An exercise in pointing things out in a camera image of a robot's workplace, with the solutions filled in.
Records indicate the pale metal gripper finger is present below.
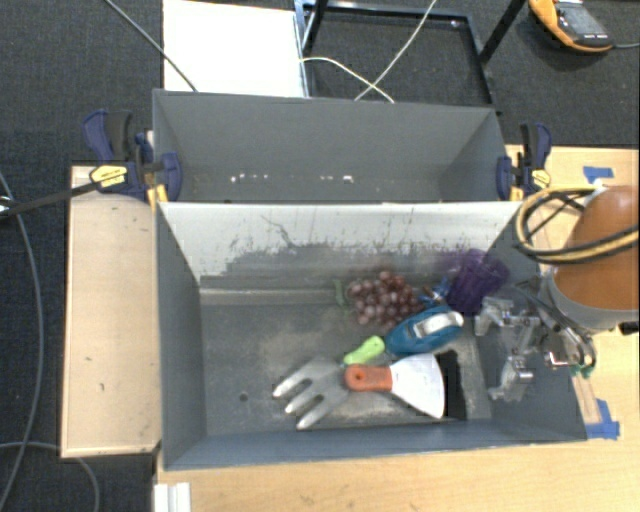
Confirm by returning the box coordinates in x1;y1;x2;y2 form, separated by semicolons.
487;354;535;404
473;297;519;336

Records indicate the purple ribbed cup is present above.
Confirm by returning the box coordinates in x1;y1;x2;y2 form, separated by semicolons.
442;248;512;317

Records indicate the blue and white tape dispenser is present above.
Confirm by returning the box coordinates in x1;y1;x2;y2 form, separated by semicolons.
384;305;466;358

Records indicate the red toy grape bunch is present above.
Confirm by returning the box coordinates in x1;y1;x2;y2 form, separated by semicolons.
333;269;427;327

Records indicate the grey metal bin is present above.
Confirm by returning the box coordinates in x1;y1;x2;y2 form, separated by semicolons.
151;88;589;472

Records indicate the pale wood flat board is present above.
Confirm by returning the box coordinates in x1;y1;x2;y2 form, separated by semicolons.
59;164;162;459

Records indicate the orange-handled white scraper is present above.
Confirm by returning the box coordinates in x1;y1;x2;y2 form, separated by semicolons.
341;351;447;420

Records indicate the green-handled metal garden fork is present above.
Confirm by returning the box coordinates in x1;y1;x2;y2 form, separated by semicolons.
271;335;387;432

